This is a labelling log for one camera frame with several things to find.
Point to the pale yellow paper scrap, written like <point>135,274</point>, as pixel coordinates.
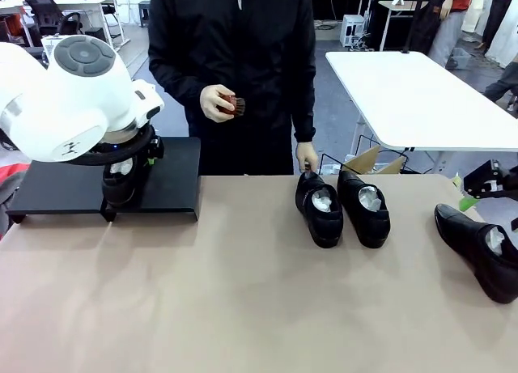
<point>457,183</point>

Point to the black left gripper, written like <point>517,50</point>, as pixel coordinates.
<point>151,144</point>

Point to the black computer tower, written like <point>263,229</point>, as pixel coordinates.
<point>99,32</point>

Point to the person in red shirt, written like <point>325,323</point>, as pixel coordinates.
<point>449,29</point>

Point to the person's right forearm black sleeve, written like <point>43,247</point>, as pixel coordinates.
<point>178,94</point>

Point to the person in black jacket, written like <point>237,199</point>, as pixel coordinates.
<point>230,45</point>

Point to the white air purifier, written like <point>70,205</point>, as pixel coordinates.
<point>48,45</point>

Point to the red grey cloth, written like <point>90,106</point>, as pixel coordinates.
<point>8,187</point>

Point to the white crumpled paper stuffing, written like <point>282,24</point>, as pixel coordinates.
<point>495,239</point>
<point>121,167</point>
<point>370,199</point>
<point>323,199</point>

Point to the white folding table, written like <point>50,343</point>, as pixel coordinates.
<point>404,98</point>

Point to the person's left forearm black sleeve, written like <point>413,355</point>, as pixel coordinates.
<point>303,118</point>

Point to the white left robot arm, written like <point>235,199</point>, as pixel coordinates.
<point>60,106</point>

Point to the brown wooden shoe brush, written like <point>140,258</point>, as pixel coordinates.
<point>236,106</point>

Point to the black office chair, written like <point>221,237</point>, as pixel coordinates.
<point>48,13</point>

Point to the black pole stand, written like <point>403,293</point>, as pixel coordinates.
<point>413,17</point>

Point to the white computer case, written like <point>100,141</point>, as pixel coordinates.
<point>353,29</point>

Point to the brown desk white legs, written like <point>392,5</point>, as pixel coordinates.
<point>400,7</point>

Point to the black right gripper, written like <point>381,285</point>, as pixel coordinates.
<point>512,179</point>

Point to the black shoe stand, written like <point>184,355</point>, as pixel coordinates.
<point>170,179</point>

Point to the grey plastic stool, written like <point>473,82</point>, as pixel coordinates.
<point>143,13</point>

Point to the seated person in dark clothes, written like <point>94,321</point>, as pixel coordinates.
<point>503,81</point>

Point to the person's left hand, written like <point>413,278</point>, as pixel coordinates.
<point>304,154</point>

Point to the black glossy leather shoe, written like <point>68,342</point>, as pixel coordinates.
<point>117,187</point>
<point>473,243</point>

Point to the brown cardboard box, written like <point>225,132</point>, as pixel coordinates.
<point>364,160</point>

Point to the person's right hand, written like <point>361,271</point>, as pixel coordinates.
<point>212,102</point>

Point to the grey storage bin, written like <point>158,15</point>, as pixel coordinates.
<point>459,57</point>

